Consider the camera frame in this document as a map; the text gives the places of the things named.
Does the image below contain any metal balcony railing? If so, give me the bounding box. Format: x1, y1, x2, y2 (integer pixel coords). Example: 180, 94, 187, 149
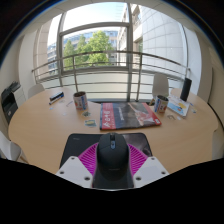
31, 50, 191, 103

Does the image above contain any black computer mouse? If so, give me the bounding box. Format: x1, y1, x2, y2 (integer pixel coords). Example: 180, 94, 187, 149
92, 132, 135, 190

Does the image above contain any black printed mouse pad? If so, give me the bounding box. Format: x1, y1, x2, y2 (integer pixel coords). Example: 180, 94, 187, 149
59, 132, 154, 169

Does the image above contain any black cylinder speaker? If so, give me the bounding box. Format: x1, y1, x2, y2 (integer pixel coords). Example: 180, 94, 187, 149
179, 77, 193, 103

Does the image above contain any white chair with wooden legs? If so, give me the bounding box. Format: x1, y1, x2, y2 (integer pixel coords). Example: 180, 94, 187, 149
0, 130, 28, 164

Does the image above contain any white blue booklet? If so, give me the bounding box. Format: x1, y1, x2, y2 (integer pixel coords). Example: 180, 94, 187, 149
166, 94, 192, 118

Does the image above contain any black printer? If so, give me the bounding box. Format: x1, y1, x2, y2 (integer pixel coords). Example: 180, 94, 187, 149
0, 81, 22, 125

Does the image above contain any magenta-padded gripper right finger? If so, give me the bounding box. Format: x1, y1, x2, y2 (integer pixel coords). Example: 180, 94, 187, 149
126, 143, 170, 189

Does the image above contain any blue black small box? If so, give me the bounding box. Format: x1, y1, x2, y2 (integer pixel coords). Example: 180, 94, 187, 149
48, 91, 65, 106

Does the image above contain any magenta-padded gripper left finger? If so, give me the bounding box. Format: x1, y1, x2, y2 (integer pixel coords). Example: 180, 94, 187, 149
55, 142, 99, 189

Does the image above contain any red magazine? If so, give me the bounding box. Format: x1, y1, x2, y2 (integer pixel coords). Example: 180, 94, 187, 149
99, 101, 163, 131

